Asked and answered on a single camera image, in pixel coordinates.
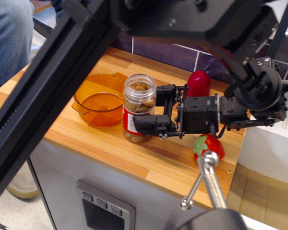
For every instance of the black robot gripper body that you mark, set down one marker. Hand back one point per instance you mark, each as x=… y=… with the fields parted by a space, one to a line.
x=197 y=115

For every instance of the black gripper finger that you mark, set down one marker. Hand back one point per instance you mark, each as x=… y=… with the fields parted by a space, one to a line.
x=155 y=125
x=167 y=96

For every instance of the clear almond jar red label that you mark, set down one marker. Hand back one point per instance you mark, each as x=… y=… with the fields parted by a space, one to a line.
x=139 y=98

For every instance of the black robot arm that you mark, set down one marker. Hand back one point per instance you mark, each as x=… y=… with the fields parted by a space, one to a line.
x=231 y=30

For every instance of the orange transparent plastic pot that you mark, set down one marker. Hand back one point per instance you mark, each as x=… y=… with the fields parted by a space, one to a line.
x=99 y=99

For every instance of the red toy strawberry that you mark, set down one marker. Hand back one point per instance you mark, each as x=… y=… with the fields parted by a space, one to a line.
x=206 y=142

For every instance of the dark red jar lid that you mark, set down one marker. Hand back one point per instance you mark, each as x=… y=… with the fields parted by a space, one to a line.
x=199 y=84

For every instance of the grey oven control panel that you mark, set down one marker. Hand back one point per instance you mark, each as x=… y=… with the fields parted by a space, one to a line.
x=102 y=211

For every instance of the black chair armrest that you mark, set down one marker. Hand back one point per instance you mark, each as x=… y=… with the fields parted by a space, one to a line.
x=42 y=28

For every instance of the beige suede shoe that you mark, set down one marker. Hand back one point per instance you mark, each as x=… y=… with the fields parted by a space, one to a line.
x=23 y=185

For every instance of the person's leg in jeans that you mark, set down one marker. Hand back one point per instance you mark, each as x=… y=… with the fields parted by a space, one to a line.
x=16 y=32

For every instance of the metal clamp screw handle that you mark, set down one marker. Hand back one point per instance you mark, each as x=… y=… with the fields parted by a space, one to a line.
x=206 y=163

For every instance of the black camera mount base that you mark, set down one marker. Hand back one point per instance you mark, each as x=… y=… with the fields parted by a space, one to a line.
x=216 y=219

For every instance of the black vertical shelf post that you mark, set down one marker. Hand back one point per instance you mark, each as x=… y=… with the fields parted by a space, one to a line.
x=279 y=34

